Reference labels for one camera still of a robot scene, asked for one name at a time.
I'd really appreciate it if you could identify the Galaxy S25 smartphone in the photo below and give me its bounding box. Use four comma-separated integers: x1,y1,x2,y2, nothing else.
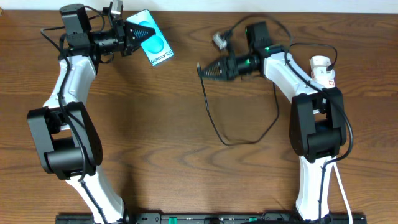
127,9,174,66

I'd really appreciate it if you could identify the white power strip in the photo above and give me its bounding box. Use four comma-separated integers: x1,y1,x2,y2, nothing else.
310,55,335,88

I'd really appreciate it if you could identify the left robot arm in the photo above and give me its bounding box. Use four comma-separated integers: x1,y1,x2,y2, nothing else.
27,1,155,223

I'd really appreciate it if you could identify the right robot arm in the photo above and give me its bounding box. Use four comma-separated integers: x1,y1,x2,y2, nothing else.
197,22,353,223

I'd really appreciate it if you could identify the white USB charger plug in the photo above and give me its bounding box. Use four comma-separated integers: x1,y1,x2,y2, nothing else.
312,67,335,85

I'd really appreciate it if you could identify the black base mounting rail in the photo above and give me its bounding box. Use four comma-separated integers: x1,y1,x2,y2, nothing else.
55,212,368,224

